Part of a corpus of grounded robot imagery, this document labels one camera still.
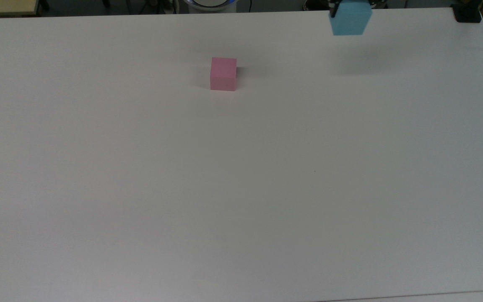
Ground pink cube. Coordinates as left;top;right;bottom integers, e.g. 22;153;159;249
210;57;238;92

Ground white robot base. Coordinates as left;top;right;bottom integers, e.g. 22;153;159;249
182;0;239;14

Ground black table clamp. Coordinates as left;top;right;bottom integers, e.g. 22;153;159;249
452;0;482;23

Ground wooden desk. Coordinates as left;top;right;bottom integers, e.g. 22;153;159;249
0;0;42;18

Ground blue cube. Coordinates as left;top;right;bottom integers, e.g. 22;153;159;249
330;0;373;36

